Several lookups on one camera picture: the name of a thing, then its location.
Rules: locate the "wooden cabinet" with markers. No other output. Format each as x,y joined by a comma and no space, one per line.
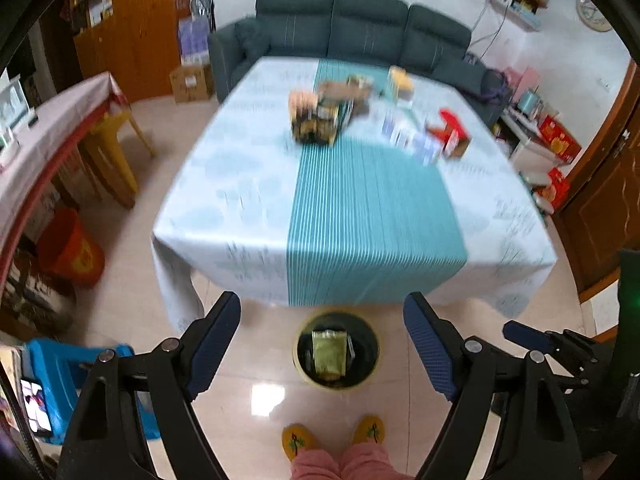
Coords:
145,30

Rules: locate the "white low cabinet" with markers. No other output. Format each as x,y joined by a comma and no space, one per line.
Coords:
527,150

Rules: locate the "purple printed carton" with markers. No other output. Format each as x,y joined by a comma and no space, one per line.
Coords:
194,40

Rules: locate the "white blue packet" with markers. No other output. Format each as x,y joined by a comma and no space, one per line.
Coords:
398,132

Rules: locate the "pink board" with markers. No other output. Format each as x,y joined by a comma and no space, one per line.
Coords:
522,82

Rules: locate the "white device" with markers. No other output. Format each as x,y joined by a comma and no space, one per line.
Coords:
12,110

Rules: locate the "wall shelf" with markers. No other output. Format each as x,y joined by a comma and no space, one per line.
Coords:
522,2

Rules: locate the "yellow plastic stool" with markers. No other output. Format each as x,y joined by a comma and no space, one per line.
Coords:
115,150

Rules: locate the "person's leg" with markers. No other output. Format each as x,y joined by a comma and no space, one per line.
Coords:
315,467
367,462

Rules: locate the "leaf printed teal tablecloth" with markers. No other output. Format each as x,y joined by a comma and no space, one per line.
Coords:
360,220

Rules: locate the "green white wrapper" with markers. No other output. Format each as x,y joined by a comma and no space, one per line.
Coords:
360,81

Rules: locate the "dark bin with yellow rim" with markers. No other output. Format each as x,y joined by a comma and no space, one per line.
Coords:
305,375

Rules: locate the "cardboard box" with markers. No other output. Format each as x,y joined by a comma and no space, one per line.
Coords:
192,82

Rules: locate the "black gold crumpled wrapper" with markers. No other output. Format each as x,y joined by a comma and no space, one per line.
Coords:
317,127

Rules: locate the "orange white box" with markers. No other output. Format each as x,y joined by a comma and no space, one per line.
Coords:
401,87

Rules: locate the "yellow slipper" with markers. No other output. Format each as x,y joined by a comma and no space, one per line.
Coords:
300,442
369,429

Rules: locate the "yellow green bag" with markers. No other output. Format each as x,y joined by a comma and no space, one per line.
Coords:
330,355

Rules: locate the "brown paper tray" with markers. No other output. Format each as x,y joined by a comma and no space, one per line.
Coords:
345,91

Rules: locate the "phone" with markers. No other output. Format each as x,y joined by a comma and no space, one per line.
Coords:
36,405

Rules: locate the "red gift box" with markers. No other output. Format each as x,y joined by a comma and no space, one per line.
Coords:
560,139

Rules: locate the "black folded chair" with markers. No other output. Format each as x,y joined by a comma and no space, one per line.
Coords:
202,10

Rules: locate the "purple bag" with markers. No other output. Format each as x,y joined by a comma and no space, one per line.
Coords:
487,80

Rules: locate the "side table with pink cloth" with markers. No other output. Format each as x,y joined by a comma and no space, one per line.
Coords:
55,130

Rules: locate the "red gift bag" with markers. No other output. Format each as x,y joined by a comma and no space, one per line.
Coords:
552,190

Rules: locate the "light blue pot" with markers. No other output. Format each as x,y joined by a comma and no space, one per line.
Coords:
529,102

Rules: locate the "wall outlet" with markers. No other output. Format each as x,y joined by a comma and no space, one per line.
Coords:
605,85

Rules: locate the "orange bucket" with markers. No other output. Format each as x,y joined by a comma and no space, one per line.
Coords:
70,250

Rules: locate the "person's left leg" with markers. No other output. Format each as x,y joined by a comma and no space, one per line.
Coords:
315,467

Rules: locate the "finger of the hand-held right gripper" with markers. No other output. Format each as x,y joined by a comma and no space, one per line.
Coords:
527,335

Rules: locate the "small pink orange box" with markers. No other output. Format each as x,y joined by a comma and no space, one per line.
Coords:
302,100

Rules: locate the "blue plastic stool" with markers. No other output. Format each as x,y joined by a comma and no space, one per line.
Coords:
55,365

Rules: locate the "person's right leg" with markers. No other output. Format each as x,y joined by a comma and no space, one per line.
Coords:
367,462

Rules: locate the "dark teal cushion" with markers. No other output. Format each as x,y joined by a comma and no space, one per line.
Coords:
462,72
252,37

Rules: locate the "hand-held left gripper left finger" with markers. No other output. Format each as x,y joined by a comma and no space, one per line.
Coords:
215,350

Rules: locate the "dark teal sofa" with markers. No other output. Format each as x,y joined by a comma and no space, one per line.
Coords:
360,35

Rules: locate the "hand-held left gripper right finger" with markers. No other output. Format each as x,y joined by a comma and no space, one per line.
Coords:
430,350

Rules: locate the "red open box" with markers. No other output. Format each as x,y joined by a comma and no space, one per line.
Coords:
450,132

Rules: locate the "wooden door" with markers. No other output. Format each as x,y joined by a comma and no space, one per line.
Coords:
600,200

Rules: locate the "silver black packet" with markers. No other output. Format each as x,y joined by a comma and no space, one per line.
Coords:
347,112

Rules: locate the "round wall clock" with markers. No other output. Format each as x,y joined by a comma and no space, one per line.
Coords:
592,12

